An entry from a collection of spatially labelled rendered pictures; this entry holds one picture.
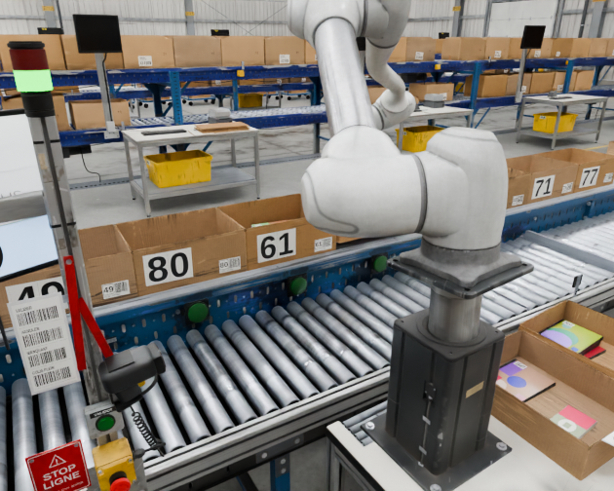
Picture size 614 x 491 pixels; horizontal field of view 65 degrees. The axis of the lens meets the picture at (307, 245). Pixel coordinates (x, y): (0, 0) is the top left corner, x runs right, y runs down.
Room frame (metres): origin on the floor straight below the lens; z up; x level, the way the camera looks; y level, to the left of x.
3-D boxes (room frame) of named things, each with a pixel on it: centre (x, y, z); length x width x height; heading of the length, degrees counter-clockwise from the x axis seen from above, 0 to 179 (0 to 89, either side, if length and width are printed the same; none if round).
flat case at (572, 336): (1.31, -0.83, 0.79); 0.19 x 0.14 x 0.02; 125
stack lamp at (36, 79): (0.81, 0.43, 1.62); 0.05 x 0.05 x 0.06
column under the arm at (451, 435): (0.93, -0.31, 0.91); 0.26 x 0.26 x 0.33; 33
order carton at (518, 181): (2.42, -0.89, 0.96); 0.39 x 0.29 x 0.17; 120
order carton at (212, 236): (1.63, 0.46, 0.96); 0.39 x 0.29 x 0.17; 120
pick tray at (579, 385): (1.03, -0.64, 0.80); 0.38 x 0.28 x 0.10; 31
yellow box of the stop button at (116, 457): (0.77, 0.37, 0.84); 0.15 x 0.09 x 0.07; 120
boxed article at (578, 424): (0.95, -0.65, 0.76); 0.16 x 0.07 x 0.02; 126
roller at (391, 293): (1.61, -0.40, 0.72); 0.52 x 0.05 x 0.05; 30
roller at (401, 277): (1.67, -0.51, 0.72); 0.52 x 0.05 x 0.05; 30
